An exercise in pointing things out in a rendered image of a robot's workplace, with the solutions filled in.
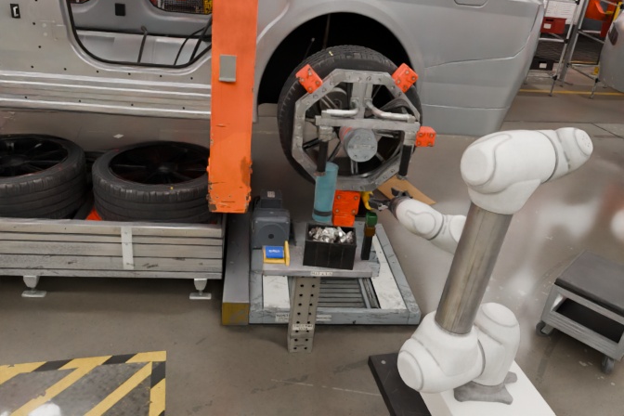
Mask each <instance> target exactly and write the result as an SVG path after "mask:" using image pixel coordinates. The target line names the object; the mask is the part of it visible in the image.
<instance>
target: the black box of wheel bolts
mask: <svg viewBox="0 0 624 416"><path fill-rule="evenodd" d="M356 248H357V235H356V228H355V227H341V226H333V225H323V224H314V223H306V228H305V248H304V260H303V266H310V267H327V268H337V269H346V270H353V266H354V260H355V254H356Z"/></svg>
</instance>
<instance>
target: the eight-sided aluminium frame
mask: <svg viewBox="0 0 624 416"><path fill-rule="evenodd" d="M357 78H358V79H357ZM340 82H347V83H354V82H359V83H360V84H367V83H372V84H374V85H385V86H386V87H387V88H388V90H389V91H390V92H391V94H392V95H393V96H394V97H395V98H403V99H405V100H406V101H407V102H408V103H409V105H410V107H411V109H412V110H413V112H414V114H415V117H416V118H417V119H418V120H419V119H420V113H419V112H417V109H416V108H415V107H414V106H413V105H412V104H411V102H410V101H409V99H408V98H407V97H406V95H405V94H404V93H403V91H402V90H401V89H400V88H399V87H398V86H397V85H396V84H395V80H394V79H393V78H392V77H391V75H390V74H389V73H388V72H379V71H356V70H343V69H335V70H334V71H332V72H331V73H330V74H329V75H328V76H326V77H325V78H324V79H323V80H322V83H323V85H321V86H320V87H319V88H318V89H317V90H315V91H314V92H313V93H312V94H309V93H308V92H307V93H306V94H305V95H303V96H302V97H300V98H299V99H298V100H297V101H296V102H295V108H294V118H293V130H292V156H293V157H294V159H295V160H296V161H298V162H299V163H300V164H301V165H302V167H303V168H304V169H305V170H306V171H307V172H308V173H309V174H310V175H311V176H312V177H313V178H314V179H315V180H316V179H317V176H316V175H315V172H316V169H317V166H316V165H315V164H314V163H313V162H312V160H311V159H310V158H309V157H308V156H307V155H306V154H305V153H304V152H303V151H302V143H303V133H304V124H305V115H306V110H307V109H308V108H310V107H311V106H312V105H313V104H315V103H316V102H317V101H318V100H319V99H321V98H322V97H323V96H324V95H326V94H327V93H328V92H329V91H330V90H332V89H333V88H334V87H335V86H337V85H338V84H339V83H340ZM419 121H420V120H419ZM402 151H403V143H402V142H401V148H400V152H399V154H398V155H397V156H396V157H394V158H393V159H392V160H390V161H389V162H388V163H386V164H385V165H384V166H382V167H381V168H380V169H378V170H377V171H376V172H375V173H373V174H372V175H370V176H369V177H368V178H355V177H337V183H336V189H337V190H353V191H365V192H367V191H373V190H375V189H377V188H378V187H379V186H380V185H382V183H383V182H384V181H386V180H387V179H388V178H390V177H391V176H393V175H394V174H395V173H397V172H398V171H399V165H400V160H401V155H402Z"/></svg>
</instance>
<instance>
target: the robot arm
mask: <svg viewBox="0 0 624 416"><path fill-rule="evenodd" d="M591 153H592V142H591V140H590V138H589V136H588V135H587V134H586V133H585V132H584V131H582V130H579V129H577V128H570V127H568V128H560V129H557V130H555V131H553V130H536V131H527V130H512V131H503V132H498V133H493V134H490V135H487V136H483V137H481V138H479V139H477V140H476V141H475V142H474V143H473V144H471V145H470V146H469V147H468V148H467V149H466V150H465V152H464V153H463V155H462V157H461V175H462V178H463V180H464V181H465V183H466V184H467V186H468V192H469V196H470V199H471V201H472V202H471V205H470V208H469V211H468V214H467V216H466V217H465V216H463V215H443V214H441V213H439V212H437V211H436V210H434V209H433V208H431V207H430V206H428V205H427V204H425V203H422V202H420V201H416V200H413V197H412V196H410V194H409V193H408V191H407V190H404V192H402V191H400V190H397V189H395V188H391V190H392V195H394V196H395V197H394V198H393V199H385V200H382V199H376V197H375V196H374V195H372V194H371V193H369V197H370V199H369V200H368V204H369V207H371V208H374V209H377V210H379V212H381V211H382V210H383V209H384V208H386V209H388V210H390V212H391V213H392V214H393V217H394V218H395V219H397V220H398V221H399V223H400V224H401V225H402V227H403V228H405V229H406V230H408V231H409V232H411V233H412V234H414V235H416V236H420V237H422V238H424V239H426V240H428V241H430V242H432V243H433V244H434V245H435V246H437V247H438V248H440V249H442V250H444V251H447V252H449V253H451V254H454V257H453V260H452V263H451V266H450V270H449V273H448V277H447V280H446V283H445V286H444V289H443V292H442V295H441V298H440V301H439V304H438V307H437V310H436V311H434V312H431V313H429V314H428V315H426V316H425V317H424V319H423V321H422V323H421V324H420V326H419V327H418V328H417V330H416V331H415V332H414V333H413V334H412V336H411V338H410V339H408V340H407V341H406V342H405V343H404V344H403V346H402V347H401V349H400V351H399V353H398V359H397V367H398V371H399V374H400V376H401V378H402V379H403V381H404V382H405V384H406V385H408V386H409V387H411V388H413V389H415V390H416V391H418V392H422V393H428V394H435V393H441V392H445V391H448V390H450V389H453V391H454V398H455V399H456V400H457V401H459V402H465V401H481V402H498V403H503V404H506V405H512V403H513V401H514V399H513V397H512V396H511V394H510V393H509V392H508V390H507V389H506V386H505V385H506V384H512V383H516V382H517V380H518V379H517V375H516V373H514V372H511V371H509V369H510V368H511V366H512V364H513V361H514V358H515V355H516V352H517V349H518V346H519V342H520V329H519V324H518V321H517V320H516V318H515V315H514V313H513V312H512V311H511V310H510V309H508V308H507V307H505V306H503V305H499V304H496V303H486V304H482V305H481V303H482V300H483V297H484V294H485V292H486V289H487V286H488V283H489V280H490V277H491V274H492V272H493V269H494V266H495V264H496V262H497V259H498V256H499V253H500V251H501V246H502V244H503V242H504V239H505V236H506V233H507V231H508V228H509V226H510V223H511V221H512V218H513V215H514V213H516V212H517V211H518V210H520V209H521V208H522V207H523V206H524V204H525V202H526V201H527V199H528V198H529V197H530V196H531V194H532V193H533V192H534V191H535V189H536V188H537V187H538V186H539V185H541V184H544V183H547V182H550V181H553V180H554V179H556V178H559V177H561V176H565V175H567V174H569V173H571V172H573V171H575V170H577V169H578V168H580V166H581V165H582V164H584V163H585V162H586V161H587V160H588V159H589V158H590V157H591ZM403 196H404V197H403Z"/></svg>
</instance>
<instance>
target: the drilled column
mask: <svg viewBox="0 0 624 416"><path fill-rule="evenodd" d="M320 279H321V277H296V276H293V279H292V297H291V306H290V316H289V325H288V334H287V342H288V352H289V353H311V350H312V343H313V336H314V329H315V321H316V314H317V307H318V299H319V285H320ZM307 339H308V341H307ZM306 348H307V349H306Z"/></svg>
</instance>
